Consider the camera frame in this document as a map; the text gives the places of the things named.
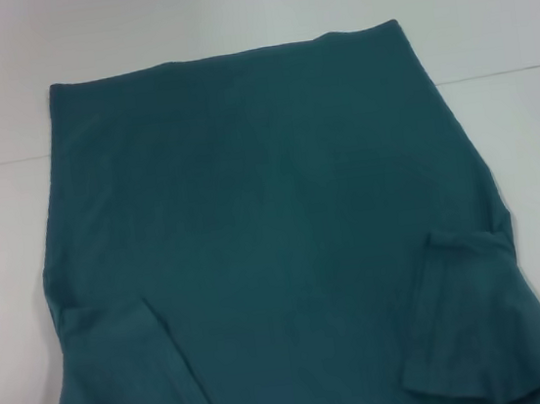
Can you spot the blue t-shirt with FREE print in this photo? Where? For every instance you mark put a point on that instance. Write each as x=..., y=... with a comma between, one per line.
x=264, y=237

